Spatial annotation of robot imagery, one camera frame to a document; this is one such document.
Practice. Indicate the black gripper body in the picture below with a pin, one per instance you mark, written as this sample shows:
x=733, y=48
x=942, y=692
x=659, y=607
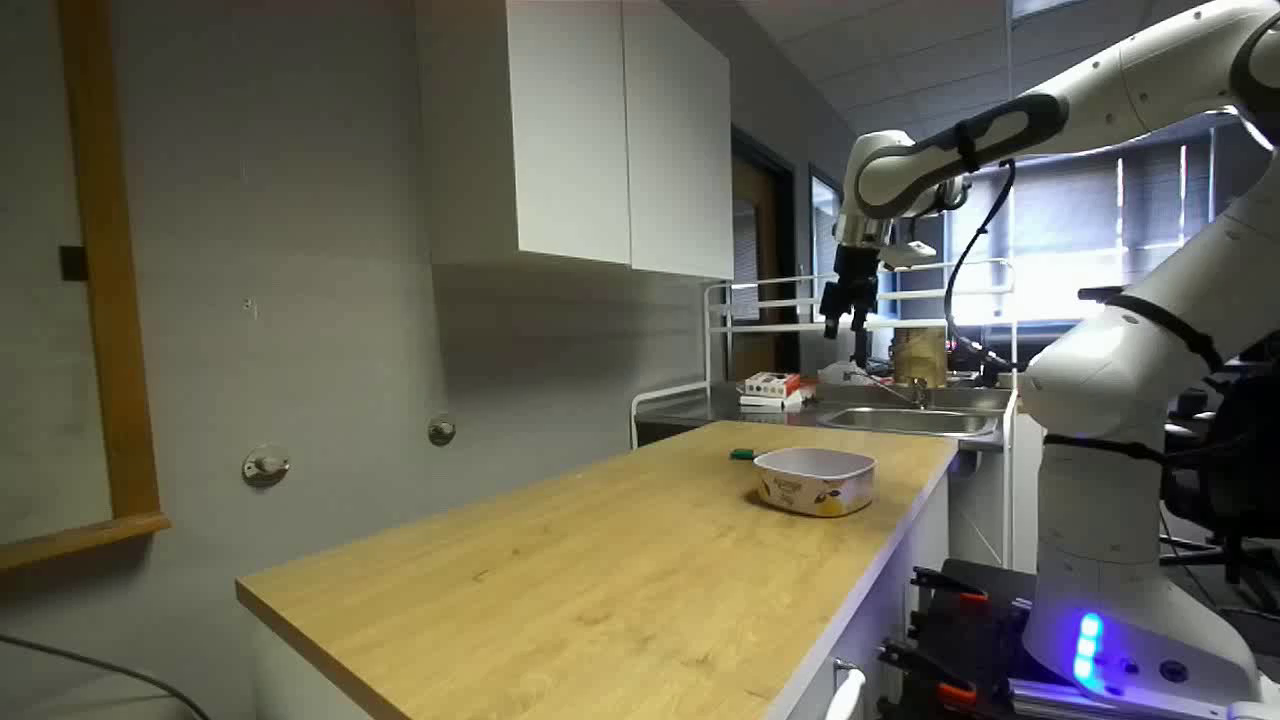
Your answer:
x=851, y=277

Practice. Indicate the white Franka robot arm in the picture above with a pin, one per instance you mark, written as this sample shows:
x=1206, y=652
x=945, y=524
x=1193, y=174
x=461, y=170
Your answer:
x=1134, y=372

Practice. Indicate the white plastic tub bowl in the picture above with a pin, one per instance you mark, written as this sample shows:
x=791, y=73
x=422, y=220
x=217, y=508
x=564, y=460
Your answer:
x=818, y=480

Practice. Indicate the brown paper bag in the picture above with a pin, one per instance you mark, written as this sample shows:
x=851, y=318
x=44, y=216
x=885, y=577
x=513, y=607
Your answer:
x=923, y=362

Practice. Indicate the red and white box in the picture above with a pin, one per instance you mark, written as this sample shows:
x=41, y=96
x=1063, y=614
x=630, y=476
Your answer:
x=779, y=390

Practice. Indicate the stainless steel sink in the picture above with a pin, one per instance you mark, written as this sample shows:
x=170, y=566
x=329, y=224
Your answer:
x=902, y=419

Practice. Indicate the black clamps with orange tips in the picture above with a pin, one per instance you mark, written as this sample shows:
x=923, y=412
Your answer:
x=963, y=640

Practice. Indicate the wooden framed whiteboard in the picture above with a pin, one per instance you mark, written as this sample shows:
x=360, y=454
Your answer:
x=114, y=334

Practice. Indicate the white wall cabinet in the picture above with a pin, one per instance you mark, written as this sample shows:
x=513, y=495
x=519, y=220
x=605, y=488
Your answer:
x=584, y=132

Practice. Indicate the round metal wall knob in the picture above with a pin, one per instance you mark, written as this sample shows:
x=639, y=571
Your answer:
x=261, y=471
x=443, y=432

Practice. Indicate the black clip on frame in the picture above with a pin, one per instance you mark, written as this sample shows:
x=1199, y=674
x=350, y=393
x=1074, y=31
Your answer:
x=73, y=260

